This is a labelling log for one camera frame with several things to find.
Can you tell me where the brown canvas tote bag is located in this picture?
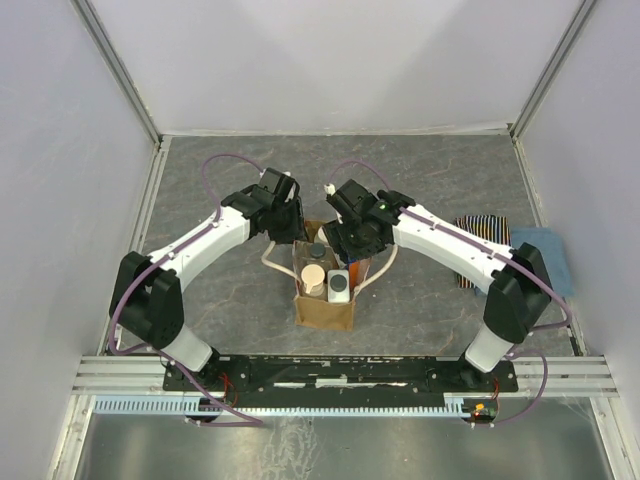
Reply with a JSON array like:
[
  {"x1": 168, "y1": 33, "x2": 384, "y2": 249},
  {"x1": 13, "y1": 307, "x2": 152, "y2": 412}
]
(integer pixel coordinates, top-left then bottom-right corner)
[{"x1": 261, "y1": 221, "x2": 398, "y2": 331}]

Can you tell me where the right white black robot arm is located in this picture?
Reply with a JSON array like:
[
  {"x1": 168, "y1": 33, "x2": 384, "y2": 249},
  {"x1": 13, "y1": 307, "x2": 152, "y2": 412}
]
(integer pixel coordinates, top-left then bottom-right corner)
[{"x1": 324, "y1": 180, "x2": 552, "y2": 391}]

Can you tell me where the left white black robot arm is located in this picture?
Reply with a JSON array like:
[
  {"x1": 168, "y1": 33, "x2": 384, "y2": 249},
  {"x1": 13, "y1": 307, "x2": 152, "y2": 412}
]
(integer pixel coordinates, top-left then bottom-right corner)
[{"x1": 108, "y1": 168, "x2": 306, "y2": 390}]

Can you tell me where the orange bottle blue cap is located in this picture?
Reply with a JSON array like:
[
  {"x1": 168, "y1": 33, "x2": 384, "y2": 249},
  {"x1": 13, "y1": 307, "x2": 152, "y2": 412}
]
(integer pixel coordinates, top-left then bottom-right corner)
[{"x1": 346, "y1": 258, "x2": 372, "y2": 291}]

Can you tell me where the clear bottle beige cap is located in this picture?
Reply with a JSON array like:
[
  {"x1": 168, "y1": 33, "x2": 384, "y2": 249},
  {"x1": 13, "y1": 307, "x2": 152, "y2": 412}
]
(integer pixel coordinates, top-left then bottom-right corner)
[{"x1": 314, "y1": 226, "x2": 329, "y2": 245}]

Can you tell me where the clear bottle grey cap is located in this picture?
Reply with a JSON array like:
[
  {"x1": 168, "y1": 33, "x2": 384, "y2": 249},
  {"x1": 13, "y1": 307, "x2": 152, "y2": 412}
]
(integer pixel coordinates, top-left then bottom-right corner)
[{"x1": 293, "y1": 242, "x2": 338, "y2": 272}]

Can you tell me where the white bottle grey cap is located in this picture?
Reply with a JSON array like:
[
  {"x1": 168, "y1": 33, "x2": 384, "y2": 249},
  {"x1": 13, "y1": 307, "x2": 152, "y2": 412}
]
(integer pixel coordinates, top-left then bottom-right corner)
[{"x1": 327, "y1": 269, "x2": 351, "y2": 304}]

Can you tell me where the white pump dispenser bottle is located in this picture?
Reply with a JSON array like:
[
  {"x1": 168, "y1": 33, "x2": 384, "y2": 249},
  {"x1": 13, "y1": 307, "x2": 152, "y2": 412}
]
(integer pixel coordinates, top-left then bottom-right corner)
[{"x1": 299, "y1": 264, "x2": 326, "y2": 300}]

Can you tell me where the striped folded cloth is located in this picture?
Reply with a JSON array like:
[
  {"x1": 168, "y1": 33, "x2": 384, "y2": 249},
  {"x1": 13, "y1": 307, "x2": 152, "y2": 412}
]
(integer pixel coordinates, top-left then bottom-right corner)
[{"x1": 453, "y1": 213, "x2": 512, "y2": 291}]

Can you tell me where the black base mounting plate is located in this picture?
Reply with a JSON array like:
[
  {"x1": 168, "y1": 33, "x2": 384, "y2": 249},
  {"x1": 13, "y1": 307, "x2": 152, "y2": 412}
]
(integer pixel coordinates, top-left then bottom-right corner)
[{"x1": 194, "y1": 355, "x2": 518, "y2": 408}]

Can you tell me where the blue folded cloth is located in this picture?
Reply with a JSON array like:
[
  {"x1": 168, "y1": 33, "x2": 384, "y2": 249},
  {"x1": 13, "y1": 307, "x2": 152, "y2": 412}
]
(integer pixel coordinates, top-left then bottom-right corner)
[{"x1": 481, "y1": 227, "x2": 574, "y2": 298}]

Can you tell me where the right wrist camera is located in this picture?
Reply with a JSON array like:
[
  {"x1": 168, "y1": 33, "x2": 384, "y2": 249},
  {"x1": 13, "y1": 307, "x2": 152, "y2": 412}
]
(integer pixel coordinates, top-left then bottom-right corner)
[{"x1": 324, "y1": 183, "x2": 345, "y2": 223}]

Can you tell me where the light blue cable duct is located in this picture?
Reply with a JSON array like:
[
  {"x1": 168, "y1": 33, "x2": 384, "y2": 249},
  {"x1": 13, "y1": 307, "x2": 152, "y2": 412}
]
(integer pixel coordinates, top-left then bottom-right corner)
[{"x1": 93, "y1": 395, "x2": 470, "y2": 418}]

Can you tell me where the left aluminium corner post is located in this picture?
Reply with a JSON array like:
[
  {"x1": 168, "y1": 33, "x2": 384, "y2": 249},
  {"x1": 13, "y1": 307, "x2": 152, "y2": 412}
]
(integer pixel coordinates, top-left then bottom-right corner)
[{"x1": 70, "y1": 0, "x2": 163, "y2": 145}]

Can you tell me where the aluminium corner post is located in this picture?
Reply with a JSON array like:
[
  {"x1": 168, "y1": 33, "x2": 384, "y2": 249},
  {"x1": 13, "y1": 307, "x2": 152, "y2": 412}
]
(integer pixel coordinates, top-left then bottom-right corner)
[
  {"x1": 509, "y1": 0, "x2": 599, "y2": 142},
  {"x1": 70, "y1": 0, "x2": 163, "y2": 145}
]

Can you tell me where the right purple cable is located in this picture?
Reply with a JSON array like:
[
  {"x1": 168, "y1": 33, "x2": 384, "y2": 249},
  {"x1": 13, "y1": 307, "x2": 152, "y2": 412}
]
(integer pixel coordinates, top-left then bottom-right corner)
[{"x1": 327, "y1": 160, "x2": 572, "y2": 427}]

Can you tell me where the aluminium frame rail front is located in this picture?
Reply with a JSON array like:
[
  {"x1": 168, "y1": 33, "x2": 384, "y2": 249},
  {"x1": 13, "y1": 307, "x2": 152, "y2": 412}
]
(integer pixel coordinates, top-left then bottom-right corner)
[{"x1": 71, "y1": 356, "x2": 619, "y2": 398}]

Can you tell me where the right aluminium corner post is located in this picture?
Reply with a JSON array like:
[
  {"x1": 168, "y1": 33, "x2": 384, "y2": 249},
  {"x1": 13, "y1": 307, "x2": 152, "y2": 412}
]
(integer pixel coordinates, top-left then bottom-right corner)
[{"x1": 509, "y1": 0, "x2": 599, "y2": 142}]

